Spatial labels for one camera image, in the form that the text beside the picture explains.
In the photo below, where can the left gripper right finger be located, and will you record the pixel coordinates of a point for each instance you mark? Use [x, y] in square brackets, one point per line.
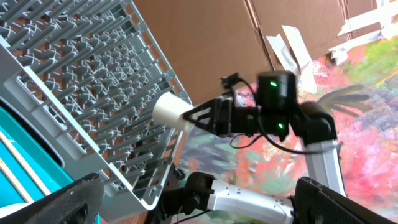
[315, 203]

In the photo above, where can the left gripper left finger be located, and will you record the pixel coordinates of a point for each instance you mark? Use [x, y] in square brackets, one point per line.
[78, 202]

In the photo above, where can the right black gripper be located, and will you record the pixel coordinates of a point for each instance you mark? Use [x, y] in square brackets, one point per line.
[230, 119]

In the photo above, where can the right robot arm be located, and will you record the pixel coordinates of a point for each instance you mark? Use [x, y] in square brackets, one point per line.
[276, 112]

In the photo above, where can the grey dishwasher rack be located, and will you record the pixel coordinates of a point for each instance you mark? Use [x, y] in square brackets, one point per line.
[86, 76]

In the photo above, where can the teal plastic tray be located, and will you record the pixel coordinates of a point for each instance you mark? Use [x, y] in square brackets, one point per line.
[35, 189]

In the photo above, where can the left wooden chopstick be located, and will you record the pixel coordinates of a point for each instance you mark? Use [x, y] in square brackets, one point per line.
[25, 165]

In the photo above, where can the wooden chopstick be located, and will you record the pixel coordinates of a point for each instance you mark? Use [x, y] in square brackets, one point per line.
[16, 184]
[25, 165]

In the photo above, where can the pink white bowl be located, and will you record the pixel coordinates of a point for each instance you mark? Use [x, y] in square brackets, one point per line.
[9, 209]

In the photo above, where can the right wooden chopstick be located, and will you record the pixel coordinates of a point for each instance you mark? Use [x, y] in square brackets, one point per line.
[16, 184]

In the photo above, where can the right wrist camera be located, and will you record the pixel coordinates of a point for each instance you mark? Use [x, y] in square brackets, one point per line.
[229, 81]

